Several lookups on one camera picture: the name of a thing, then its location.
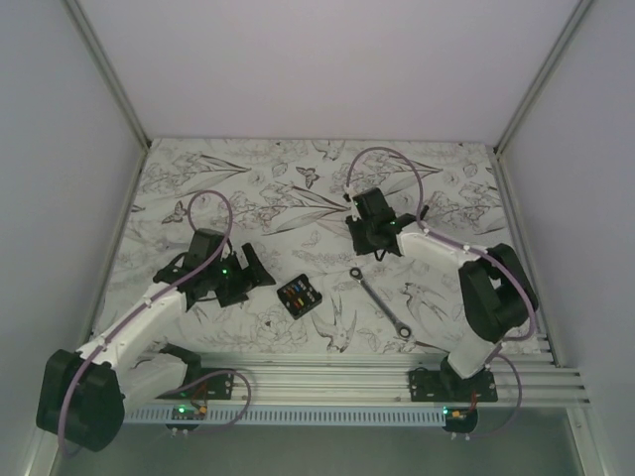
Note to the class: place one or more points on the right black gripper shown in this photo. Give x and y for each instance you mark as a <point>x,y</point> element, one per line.
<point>360,248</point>

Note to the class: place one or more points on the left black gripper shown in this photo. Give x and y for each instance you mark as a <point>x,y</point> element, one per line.
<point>247,278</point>

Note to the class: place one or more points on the black fuse box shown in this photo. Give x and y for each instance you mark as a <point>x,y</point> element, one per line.
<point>299,296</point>

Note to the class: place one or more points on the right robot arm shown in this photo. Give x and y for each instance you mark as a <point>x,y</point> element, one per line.
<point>496,294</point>

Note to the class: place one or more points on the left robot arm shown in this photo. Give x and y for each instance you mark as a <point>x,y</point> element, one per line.
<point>86,393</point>

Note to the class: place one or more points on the floral patterned mat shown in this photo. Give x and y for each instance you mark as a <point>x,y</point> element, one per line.
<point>285,197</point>

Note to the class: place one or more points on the silver ratchet wrench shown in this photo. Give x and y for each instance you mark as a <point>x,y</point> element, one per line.
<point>403,330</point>

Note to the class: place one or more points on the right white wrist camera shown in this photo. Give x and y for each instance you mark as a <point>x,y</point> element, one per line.
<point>349,198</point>

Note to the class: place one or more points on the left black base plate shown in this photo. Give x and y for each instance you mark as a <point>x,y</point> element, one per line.
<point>205,384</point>

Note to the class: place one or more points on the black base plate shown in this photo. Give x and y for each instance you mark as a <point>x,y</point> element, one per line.
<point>445,386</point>
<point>205,384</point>

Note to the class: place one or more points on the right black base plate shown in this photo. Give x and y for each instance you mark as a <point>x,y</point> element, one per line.
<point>445,386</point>

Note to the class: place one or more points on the grey slotted cable duct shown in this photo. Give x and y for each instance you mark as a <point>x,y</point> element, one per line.
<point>291,415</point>

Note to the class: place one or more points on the aluminium rail frame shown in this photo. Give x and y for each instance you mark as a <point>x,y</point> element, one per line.
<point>378,380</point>

